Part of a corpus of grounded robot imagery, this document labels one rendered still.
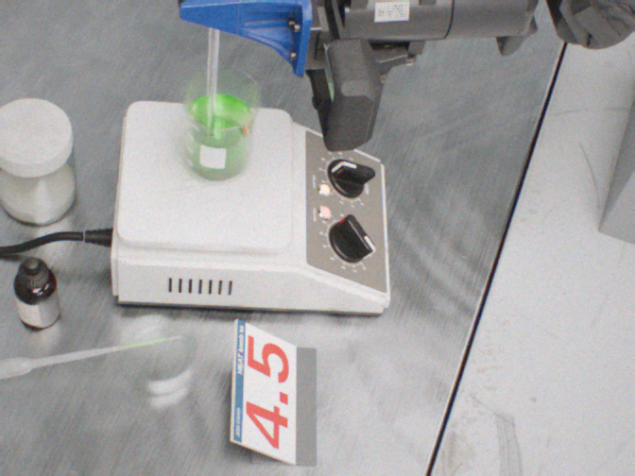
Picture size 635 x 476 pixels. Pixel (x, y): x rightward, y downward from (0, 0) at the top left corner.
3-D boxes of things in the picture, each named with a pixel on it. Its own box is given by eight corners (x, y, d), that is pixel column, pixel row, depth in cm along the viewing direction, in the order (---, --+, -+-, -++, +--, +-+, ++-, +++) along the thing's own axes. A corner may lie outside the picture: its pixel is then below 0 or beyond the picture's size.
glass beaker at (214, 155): (265, 182, 87) (274, 111, 80) (191, 201, 86) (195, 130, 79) (236, 117, 90) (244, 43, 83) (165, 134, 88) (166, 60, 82)
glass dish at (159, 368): (212, 365, 89) (214, 351, 87) (151, 411, 86) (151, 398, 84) (163, 313, 90) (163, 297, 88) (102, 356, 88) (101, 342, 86)
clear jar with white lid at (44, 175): (88, 172, 96) (83, 108, 89) (62, 234, 93) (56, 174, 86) (14, 153, 96) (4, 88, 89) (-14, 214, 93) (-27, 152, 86)
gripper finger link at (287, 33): (313, 13, 69) (302, 82, 74) (301, -35, 70) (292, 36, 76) (187, 21, 67) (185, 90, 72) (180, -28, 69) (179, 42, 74)
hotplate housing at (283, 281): (378, 177, 99) (395, 115, 92) (385, 322, 92) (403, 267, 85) (96, 161, 97) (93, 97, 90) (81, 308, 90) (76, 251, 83)
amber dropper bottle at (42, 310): (48, 286, 90) (41, 235, 85) (67, 317, 89) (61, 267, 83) (10, 304, 89) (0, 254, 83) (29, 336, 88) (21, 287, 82)
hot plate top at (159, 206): (292, 116, 91) (293, 109, 90) (292, 255, 85) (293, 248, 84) (127, 106, 90) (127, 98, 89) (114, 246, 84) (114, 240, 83)
